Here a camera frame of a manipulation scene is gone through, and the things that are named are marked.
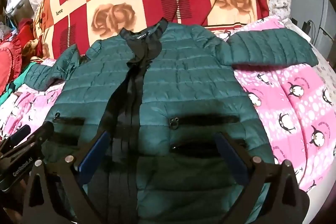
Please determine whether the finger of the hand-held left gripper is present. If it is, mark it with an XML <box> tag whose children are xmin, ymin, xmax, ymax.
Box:
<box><xmin>31</xmin><ymin>122</ymin><xmax>55</xmax><ymax>146</ymax></box>
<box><xmin>15</xmin><ymin>125</ymin><xmax>32</xmax><ymax>140</ymax></box>

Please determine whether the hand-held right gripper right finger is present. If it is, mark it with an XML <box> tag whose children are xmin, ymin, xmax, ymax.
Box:
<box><xmin>214</xmin><ymin>132</ymin><xmax>313</xmax><ymax>224</ymax></box>

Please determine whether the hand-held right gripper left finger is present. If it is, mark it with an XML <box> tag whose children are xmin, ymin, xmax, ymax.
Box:
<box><xmin>22</xmin><ymin>131</ymin><xmax>111</xmax><ymax>224</ymax></box>

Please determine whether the green puffer jacket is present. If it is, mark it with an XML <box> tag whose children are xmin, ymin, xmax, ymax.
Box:
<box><xmin>24</xmin><ymin>18</ymin><xmax>319</xmax><ymax>224</ymax></box>

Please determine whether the teal cloth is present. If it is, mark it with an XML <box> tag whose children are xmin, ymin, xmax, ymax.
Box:
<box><xmin>0</xmin><ymin>63</ymin><xmax>34</xmax><ymax>106</ymax></box>

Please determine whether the red heart-shaped pillow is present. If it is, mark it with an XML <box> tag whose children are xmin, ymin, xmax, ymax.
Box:
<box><xmin>0</xmin><ymin>38</ymin><xmax>23</xmax><ymax>94</ymax></box>

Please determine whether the pink penguin print blanket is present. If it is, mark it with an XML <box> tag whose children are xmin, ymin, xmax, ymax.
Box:
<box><xmin>0</xmin><ymin>17</ymin><xmax>336</xmax><ymax>193</ymax></box>

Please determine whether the brown cloth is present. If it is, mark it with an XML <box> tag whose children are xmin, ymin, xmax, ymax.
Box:
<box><xmin>22</xmin><ymin>40</ymin><xmax>44</xmax><ymax>60</ymax></box>

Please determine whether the red cloth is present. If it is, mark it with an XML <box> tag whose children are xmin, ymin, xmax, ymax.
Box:
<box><xmin>18</xmin><ymin>19</ymin><xmax>40</xmax><ymax>56</ymax></box>

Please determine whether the silver plastic bag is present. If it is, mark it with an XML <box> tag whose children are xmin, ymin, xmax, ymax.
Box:
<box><xmin>5</xmin><ymin>0</ymin><xmax>34</xmax><ymax>20</ymax></box>

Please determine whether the black charger with cable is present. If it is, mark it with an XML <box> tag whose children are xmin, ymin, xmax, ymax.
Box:
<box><xmin>302</xmin><ymin>20</ymin><xmax>315</xmax><ymax>43</ymax></box>

